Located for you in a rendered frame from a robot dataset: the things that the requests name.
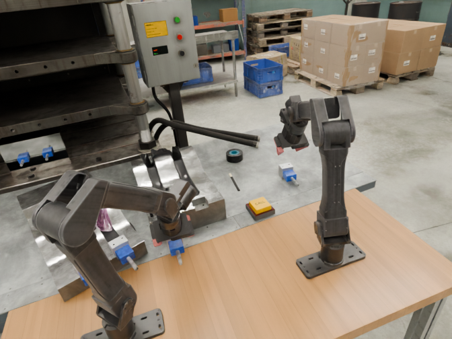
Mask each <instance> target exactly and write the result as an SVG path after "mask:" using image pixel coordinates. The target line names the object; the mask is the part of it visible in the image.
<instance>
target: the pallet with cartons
mask: <svg viewBox="0 0 452 339"><path fill-rule="evenodd" d="M445 27H446V24H442V23H432V22H417V21H408V20H389V23H388V27H387V34H386V39H385V46H384V51H383V58H382V61H381V69H380V73H383V74H386V75H388V77H389V78H388V79H384V81H383V82H386V83H390V84H393V85H396V84H398V83H399V82H400V79H399V78H402V79H406V80H409V81H413V80H416V79H418V78H417V76H418V75H419V74H420V75H426V76H429V77H430V76H433V74H434V71H435V66H436V64H437V60H438V57H439V53H440V49H441V42H442V39H443V34H444V31H445Z"/></svg>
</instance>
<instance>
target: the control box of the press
mask: <svg viewBox="0 0 452 339"><path fill-rule="evenodd" d="M126 7H127V10H128V16H129V20H130V25H131V28H132V32H133V38H134V41H135V47H136V50H137V54H138V58H139V65H140V68H141V74H142V78H143V82H144V83H145V85H146V86H147V87H148V88H150V87H151V89H152V93H153V97H154V98H155V101H156V102H157V103H158V104H159V105H160V106H161V107H163V109H164V110H165V111H166V112H167V114H168V116H169V119H170V120H179V121H181V122H185V120H184V113H183V108H182V100H181V95H180V90H181V88H182V85H183V83H186V82H188V80H192V79H198V78H200V71H199V65H198V55H197V49H196V38H195V32H194V22H193V16H192V6H191V0H154V1H143V2H136V3H127V4H126ZM156 86H160V87H162V88H164V90H166V92H168V95H169V102H170V106H171V110H172V115H171V113H170V111H169V110H168V108H167V107H166V106H165V105H164V104H163V103H162V102H161V101H160V100H159V99H158V98H157V96H156V93H155V87H156ZM171 129H172V130H173V133H174V139H175V144H176V146H178V147H179V148H182V147H187V146H189V145H188V137H187V133H186V131H184V130H179V129H176V128H172V127H171Z"/></svg>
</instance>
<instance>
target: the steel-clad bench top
mask: <svg viewBox="0 0 452 339"><path fill-rule="evenodd" d="M283 127H284V124H283V123H278V124H273V125H270V126H265V127H262V128H258V129H255V130H250V131H247V132H244V134H249V135H258V136H260V141H256V142H259V145H258V148H255V147H250V146H247V145H242V144H238V143H233V142H230V141H224V140H221V139H215V140H212V141H207V142H204V143H200V144H197V145H192V147H193V148H194V150H195V151H196V154H197V156H198V158H199V161H200V163H201V166H202V168H203V170H204V171H205V172H206V175H207V176H208V177H209V179H210V180H211V182H212V183H213V184H214V185H215V186H216V187H217V189H218V191H219V192H220V193H221V195H222V196H223V198H224V199H225V210H226V217H227V218H226V219H223V220H221V221H217V222H215V223H211V224H209V225H206V226H204V227H200V228H198V229H194V236H191V237H185V238H182V239H183V243H184V249H186V248H189V247H191V246H195V245H197V244H199V243H202V242H205V241H208V240H210V239H214V238H216V237H219V236H222V235H225V234H228V233H231V232H233V231H237V230H238V229H242V228H244V227H247V226H250V225H253V224H256V223H259V222H261V221H265V220H267V219H270V218H273V217H276V216H278V215H281V214H284V213H287V212H289V211H293V210H295V209H298V208H301V207H303V206H307V205H309V204H312V203H315V202H318V201H320V200H321V199H322V161H321V157H320V154H319V147H315V145H314V144H313V141H312V140H311V139H310V138H308V137H307V140H308V142H309V146H308V147H307V148H304V149H302V150H300V151H297V152H296V150H295V149H291V147H287V148H284V152H283V153H281V154H280V155H278V154H277V152H276V145H275V142H274V137H276V136H277V134H278V133H281V132H282V130H283ZM230 149H241V150H242V151H243V160H242V161H240V162H238V163H229V162H228V161H227V159H226V152H227V151H228V150H230ZM284 163H291V165H292V166H293V171H294V172H295V173H296V175H297V179H296V181H297V183H298V184H299V186H296V185H295V184H294V183H293V181H289V182H287V181H286V180H285V179H283V180H282V179H281V178H280V176H279V175H278V165H280V164H284ZM89 173H90V174H91V175H92V176H93V177H95V178H100V179H103V180H109V181H113V182H120V183H124V184H131V185H135V186H137V182H136V180H135V176H134V173H133V169H132V166H131V163H130V161H129V162H126V163H121V164H118V165H113V166H110V167H105V168H102V169H97V170H94V171H91V172H89ZM230 173H231V175H232V176H233V179H234V180H235V182H236V184H237V186H238V187H239V189H240V191H237V188H236V187H235V185H234V183H233V181H232V179H231V178H230V176H229V174H230ZM55 181H56V180H55ZM55 181H52V182H55ZM375 181H377V180H376V179H375V178H373V177H371V176H370V175H368V174H366V173H365V172H363V171H362V170H360V169H359V168H357V167H355V166H353V165H352V164H350V163H349V162H347V161H346V164H345V172H344V191H345V192H346V191H349V190H352V189H354V188H358V187H360V186H364V185H366V184H369V183H371V182H375ZM52 182H47V183H44V184H39V185H36V186H31V187H28V188H24V189H21V190H16V191H13V192H8V193H5V194H0V315H1V314H4V313H7V312H9V311H11V310H14V309H17V308H19V307H23V306H25V305H28V304H31V303H34V302H37V301H39V300H42V299H45V298H47V297H51V296H53V295H57V294H59V292H58V290H57V287H56V285H55V283H54V281H53V279H52V276H51V274H50V271H49V269H48V266H47V265H46V262H45V260H44V258H43V256H42V254H41V252H40V250H39V248H38V245H37V243H36V241H35V239H34V236H33V234H32V231H31V229H30V225H29V223H28V220H27V218H26V217H25V215H24V213H23V211H22V209H21V206H20V204H19V202H18V200H17V197H16V196H19V195H20V194H23V193H26V192H29V191H31V190H34V189H36V188H39V187H41V186H44V185H47V184H49V183H52ZM261 197H264V198H265V199H266V200H267V201H268V202H269V203H270V204H271V206H272V207H273V208H274V209H275V214H273V215H271V216H268V217H264V218H262V219H259V220H257V221H255V219H254V218H253V217H252V216H251V214H250V213H249V212H248V210H247V209H246V204H247V203H249V201H251V200H255V199H257V198H261ZM120 210H121V209H120ZM121 212H122V214H123V215H124V217H125V218H126V220H127V221H128V223H131V224H132V225H133V226H134V228H135V230H136V232H137V233H138V234H139V235H140V236H141V237H142V239H143V240H144V241H145V245H146V248H147V251H148V254H145V255H144V256H142V257H141V258H139V259H137V260H135V261H134V263H135V264H136V265H137V266H138V265H140V264H144V263H146V262H149V261H152V260H155V259H158V258H160V257H163V256H166V255H168V254H171V253H170V251H169V250H168V246H167V242H166V240H165V241H163V242H162V244H161V245H160V246H156V247H155V246H154V245H153V240H152V237H151V231H150V227H149V221H148V218H147V215H146V213H144V212H141V211H130V210H121Z"/></svg>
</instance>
